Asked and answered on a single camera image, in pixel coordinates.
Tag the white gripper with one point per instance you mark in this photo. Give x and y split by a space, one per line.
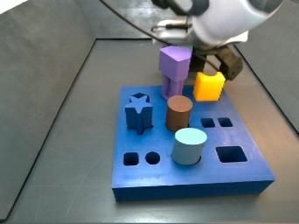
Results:
202 32

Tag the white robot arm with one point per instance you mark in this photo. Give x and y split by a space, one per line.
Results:
253 11

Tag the blue shape sorter board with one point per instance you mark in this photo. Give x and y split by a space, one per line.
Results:
211 159

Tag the purple pentagon peg block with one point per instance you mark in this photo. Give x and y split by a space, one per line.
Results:
174 65

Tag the yellow arch block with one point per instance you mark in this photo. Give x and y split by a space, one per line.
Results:
207 87

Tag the brown cylinder block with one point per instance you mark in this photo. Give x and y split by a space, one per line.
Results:
179 108

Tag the dark blue star block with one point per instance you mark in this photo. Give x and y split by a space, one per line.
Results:
139 113

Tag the light blue cylinder block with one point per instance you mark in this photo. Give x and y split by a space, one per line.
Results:
189 144

